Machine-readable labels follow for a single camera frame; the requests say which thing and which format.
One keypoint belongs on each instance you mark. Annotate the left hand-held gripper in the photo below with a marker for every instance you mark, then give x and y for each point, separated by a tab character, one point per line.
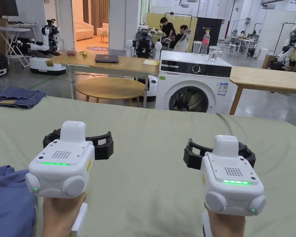
60	167

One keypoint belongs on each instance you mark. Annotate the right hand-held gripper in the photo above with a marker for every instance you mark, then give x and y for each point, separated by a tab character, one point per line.
233	192

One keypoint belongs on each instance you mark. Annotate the person's right hand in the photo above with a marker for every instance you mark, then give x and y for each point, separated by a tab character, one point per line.
227	226

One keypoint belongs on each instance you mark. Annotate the person's left hand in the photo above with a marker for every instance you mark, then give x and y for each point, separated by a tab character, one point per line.
58	217

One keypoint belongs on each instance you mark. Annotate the blue denim jeans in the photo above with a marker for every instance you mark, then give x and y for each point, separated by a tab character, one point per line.
17	97

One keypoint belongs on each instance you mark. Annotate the bed with pale green sheet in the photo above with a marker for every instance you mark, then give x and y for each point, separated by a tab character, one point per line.
148	172

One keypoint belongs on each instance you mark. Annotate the white washing machine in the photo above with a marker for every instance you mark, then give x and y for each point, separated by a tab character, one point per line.
187	81

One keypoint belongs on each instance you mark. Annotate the dark blue shirt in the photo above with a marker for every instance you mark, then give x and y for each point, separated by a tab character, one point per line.
9	205

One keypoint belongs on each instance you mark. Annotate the white humanoid robot on base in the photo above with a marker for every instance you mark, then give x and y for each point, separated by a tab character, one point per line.
47	47

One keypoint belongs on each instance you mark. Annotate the cream sofa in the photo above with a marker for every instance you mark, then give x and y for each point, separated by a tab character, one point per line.
85	29

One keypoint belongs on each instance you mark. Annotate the black and white robot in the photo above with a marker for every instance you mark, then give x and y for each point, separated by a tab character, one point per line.
143	45

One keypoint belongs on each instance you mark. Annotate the group of people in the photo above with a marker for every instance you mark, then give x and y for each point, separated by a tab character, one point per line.
244	37

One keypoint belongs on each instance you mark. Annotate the black wall screen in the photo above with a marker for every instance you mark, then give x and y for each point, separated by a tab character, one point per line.
3	7

